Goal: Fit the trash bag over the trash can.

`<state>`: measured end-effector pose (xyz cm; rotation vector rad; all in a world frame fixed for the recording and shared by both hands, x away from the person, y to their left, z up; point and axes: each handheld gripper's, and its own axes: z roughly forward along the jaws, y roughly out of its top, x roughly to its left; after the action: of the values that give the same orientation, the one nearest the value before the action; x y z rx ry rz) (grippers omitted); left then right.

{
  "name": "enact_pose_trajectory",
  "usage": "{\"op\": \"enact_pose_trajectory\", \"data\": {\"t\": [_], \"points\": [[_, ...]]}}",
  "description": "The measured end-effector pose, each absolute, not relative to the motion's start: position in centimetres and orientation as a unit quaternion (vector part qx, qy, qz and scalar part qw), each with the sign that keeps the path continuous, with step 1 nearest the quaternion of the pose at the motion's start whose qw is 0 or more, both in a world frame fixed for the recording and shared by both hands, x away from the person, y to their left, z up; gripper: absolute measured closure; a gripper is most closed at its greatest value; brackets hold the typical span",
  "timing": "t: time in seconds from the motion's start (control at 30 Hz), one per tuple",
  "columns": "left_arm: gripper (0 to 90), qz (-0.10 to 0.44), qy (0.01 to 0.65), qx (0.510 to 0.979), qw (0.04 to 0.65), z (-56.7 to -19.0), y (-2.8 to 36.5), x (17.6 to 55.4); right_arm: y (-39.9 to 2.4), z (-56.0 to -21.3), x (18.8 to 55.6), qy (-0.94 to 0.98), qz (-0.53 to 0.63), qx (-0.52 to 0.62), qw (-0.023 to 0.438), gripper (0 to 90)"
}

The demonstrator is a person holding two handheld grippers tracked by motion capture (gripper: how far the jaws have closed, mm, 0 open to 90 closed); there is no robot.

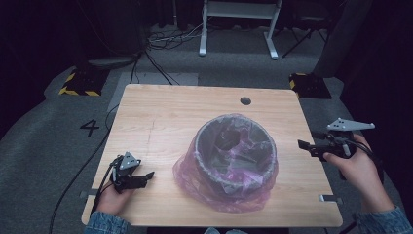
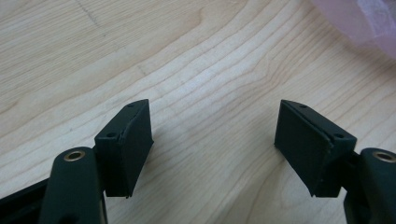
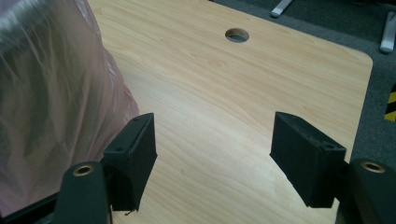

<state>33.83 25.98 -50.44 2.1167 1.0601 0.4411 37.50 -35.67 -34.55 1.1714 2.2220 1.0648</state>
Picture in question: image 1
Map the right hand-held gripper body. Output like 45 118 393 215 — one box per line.
311 117 376 164

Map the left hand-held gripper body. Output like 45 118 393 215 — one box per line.
109 151 143 195

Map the green plastic bin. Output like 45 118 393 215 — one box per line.
194 114 279 197

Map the pink plastic bag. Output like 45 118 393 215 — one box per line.
171 112 280 215

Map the person's left hand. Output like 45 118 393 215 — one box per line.
94 184 136 217

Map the person's right hand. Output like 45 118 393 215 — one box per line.
322 134 388 197

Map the person's lap in jeans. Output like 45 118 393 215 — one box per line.
203 226 249 234

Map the black tripod stand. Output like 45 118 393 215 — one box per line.
281 27 327 59

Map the grey flat stand base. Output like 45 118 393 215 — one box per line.
87 56 138 68

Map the left hand-held gripper black cable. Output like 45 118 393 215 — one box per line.
90 156 125 216

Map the hand-held gripper black cable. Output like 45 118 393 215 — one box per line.
327 135 386 185
90 156 125 216

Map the right hand-held gripper black cable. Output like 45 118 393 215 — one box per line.
327 135 386 185

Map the long black floor cable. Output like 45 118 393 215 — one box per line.
48 52 144 234

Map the grey table bracket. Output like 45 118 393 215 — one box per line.
318 193 344 206
79 188 99 200

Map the grey slanted post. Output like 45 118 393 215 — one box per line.
312 0 374 79

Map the bundle of floor cables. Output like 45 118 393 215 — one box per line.
146 21 208 52

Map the white metal table frame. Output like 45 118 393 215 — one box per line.
198 0 284 60

